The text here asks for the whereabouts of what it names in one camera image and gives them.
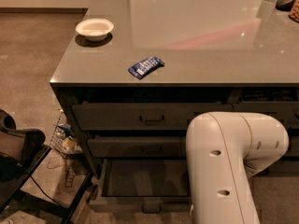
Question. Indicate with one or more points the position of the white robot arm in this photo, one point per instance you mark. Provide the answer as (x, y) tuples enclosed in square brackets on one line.
[(225, 149)]

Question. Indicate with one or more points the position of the grey drawer cabinet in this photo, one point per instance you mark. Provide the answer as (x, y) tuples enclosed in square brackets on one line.
[(214, 51)]

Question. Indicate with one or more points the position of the blue snack packet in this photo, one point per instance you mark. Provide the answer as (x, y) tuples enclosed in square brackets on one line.
[(145, 67)]

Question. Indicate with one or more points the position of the blue item in basket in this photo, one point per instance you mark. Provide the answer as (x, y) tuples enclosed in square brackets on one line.
[(67, 129)]

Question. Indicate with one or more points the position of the yellow item in basket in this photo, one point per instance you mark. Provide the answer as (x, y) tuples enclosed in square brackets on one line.
[(71, 146)]

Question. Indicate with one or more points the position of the white paper bowl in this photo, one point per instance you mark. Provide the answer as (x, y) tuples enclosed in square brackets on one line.
[(95, 29)]

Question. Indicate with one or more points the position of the black chair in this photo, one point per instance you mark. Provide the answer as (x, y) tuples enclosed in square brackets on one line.
[(22, 151)]

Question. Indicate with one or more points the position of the brown snack container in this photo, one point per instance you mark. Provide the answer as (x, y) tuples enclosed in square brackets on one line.
[(294, 13)]

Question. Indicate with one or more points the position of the wire basket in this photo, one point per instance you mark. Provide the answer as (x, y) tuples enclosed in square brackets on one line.
[(59, 159)]

